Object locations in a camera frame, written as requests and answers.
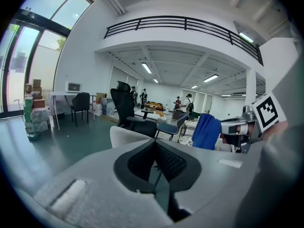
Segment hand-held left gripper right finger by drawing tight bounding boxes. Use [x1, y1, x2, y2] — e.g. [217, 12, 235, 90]
[155, 139, 261, 228]

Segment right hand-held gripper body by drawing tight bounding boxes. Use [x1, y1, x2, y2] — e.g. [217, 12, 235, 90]
[223, 93, 281, 154]

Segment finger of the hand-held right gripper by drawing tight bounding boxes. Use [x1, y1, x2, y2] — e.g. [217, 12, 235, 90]
[219, 118, 240, 136]

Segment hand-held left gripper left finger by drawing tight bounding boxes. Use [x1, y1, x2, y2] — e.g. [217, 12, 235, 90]
[30, 138, 174, 228]

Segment blue cloth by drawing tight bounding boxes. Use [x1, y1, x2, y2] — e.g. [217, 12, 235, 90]
[191, 113, 222, 151]

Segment grey upholstered armchair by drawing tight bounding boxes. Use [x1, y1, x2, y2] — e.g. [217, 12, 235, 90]
[109, 125, 155, 149]

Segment person's right forearm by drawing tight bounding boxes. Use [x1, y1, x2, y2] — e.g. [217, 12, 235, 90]
[267, 121, 289, 142]

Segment blue shell chair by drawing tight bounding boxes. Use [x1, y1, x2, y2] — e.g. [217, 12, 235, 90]
[155, 110, 190, 141]

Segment white plastic bags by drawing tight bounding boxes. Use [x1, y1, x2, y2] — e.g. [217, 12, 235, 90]
[92, 97, 116, 116]

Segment dark plain chair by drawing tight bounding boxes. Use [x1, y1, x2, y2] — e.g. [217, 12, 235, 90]
[70, 92, 91, 128]

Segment plastic wrapped bundle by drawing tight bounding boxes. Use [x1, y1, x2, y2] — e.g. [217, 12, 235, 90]
[30, 108, 51, 133]

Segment black mesh office chair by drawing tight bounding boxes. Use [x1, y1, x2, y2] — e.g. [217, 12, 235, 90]
[110, 81, 157, 137]

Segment white table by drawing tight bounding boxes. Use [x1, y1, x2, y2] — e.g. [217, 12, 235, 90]
[48, 91, 98, 130]

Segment white microwave oven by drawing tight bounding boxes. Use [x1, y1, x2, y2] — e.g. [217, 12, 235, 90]
[65, 81, 84, 94]

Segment stack of green boxes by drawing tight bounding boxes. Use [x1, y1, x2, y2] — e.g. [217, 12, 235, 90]
[23, 96, 34, 129]

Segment stack of cardboard boxes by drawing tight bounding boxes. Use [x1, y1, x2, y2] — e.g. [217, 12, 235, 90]
[25, 78, 46, 109]

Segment black balcony railing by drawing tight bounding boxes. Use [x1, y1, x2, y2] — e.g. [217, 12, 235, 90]
[104, 15, 264, 67]

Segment gold wire chair floral seat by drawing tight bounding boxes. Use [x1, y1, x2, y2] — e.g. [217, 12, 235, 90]
[177, 119, 199, 147]

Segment black window frame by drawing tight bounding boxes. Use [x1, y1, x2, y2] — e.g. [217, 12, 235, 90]
[0, 0, 95, 120]

